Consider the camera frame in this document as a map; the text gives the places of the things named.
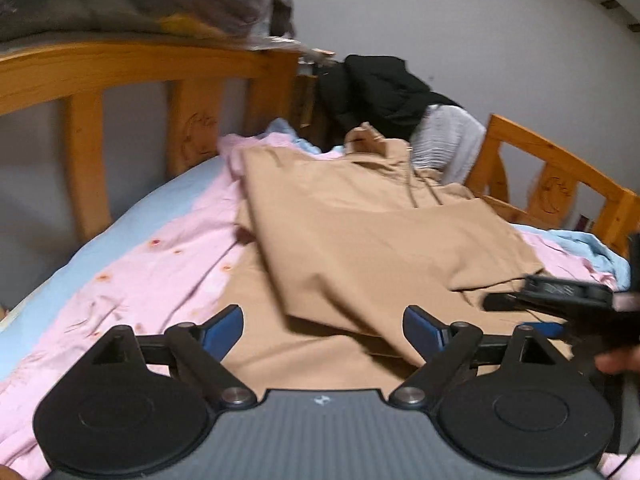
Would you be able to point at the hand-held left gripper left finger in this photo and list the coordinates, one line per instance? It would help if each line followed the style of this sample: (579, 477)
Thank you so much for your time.
(225, 332)

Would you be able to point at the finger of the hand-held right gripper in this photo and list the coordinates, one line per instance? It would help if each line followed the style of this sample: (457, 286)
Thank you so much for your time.
(552, 329)
(502, 301)

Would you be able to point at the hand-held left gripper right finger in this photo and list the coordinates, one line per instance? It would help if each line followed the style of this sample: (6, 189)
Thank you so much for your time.
(422, 332)

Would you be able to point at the tan hoodie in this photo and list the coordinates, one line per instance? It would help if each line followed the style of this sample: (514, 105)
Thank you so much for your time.
(350, 230)

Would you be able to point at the person's right hand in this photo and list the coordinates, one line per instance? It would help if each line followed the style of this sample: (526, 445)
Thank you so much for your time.
(622, 361)

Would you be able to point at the light blue blanket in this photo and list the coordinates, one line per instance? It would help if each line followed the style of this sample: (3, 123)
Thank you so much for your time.
(585, 250)

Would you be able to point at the pink floral blanket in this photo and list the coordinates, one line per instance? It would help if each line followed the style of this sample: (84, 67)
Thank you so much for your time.
(150, 280)

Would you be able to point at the light blue bed sheet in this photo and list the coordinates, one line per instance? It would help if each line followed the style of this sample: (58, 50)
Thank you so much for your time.
(75, 265)

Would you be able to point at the white crinkled cloth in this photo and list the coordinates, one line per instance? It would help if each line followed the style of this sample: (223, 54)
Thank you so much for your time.
(445, 140)

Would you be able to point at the black jacket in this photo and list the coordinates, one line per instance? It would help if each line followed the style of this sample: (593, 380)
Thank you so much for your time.
(375, 90)

